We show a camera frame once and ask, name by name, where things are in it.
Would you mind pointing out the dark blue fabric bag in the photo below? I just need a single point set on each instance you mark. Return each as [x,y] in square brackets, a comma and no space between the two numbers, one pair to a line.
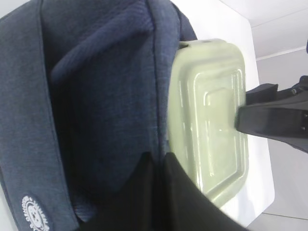
[83,94]

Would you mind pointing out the green lidded glass container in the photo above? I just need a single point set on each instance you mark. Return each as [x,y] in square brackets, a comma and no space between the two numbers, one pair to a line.
[207,87]

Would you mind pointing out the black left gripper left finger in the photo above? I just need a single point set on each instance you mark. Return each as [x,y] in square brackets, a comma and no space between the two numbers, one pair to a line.
[141,198]

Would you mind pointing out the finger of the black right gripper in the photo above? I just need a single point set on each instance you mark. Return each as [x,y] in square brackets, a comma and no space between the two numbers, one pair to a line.
[260,119]
[262,94]

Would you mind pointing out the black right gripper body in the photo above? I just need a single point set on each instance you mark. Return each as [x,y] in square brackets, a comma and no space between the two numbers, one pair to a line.
[294,125]

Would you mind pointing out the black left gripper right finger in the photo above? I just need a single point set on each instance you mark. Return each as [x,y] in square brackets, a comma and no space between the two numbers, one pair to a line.
[185,208]

